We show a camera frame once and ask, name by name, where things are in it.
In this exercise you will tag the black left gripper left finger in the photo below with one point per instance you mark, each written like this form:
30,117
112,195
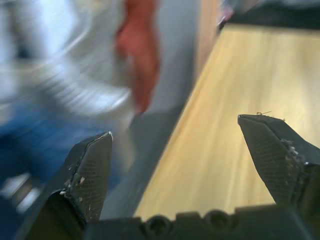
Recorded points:
85,175

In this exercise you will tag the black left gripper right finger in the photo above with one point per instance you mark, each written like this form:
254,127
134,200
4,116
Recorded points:
277,160

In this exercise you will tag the bystander bare hand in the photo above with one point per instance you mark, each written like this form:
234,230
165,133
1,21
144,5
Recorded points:
141,57

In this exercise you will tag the bystander in white striped shirt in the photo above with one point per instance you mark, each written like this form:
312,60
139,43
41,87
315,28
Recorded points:
55,75

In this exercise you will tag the dark object at table end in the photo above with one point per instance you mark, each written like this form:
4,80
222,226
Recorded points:
270,12

